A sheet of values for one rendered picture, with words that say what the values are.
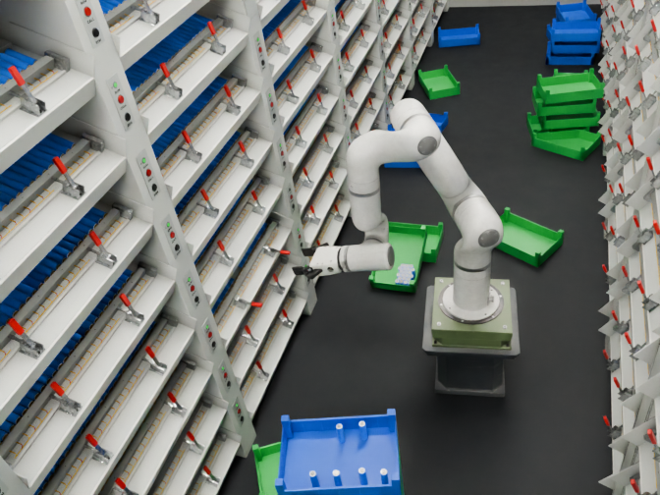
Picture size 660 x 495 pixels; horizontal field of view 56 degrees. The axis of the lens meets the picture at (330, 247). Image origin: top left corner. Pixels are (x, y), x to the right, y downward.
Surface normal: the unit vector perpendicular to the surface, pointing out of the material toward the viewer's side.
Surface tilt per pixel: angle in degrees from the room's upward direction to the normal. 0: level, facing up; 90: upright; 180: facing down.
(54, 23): 90
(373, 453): 0
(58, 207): 22
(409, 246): 18
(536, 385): 0
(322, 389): 0
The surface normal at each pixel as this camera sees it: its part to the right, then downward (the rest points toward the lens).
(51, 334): 0.24, -0.66
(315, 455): -0.13, -0.76
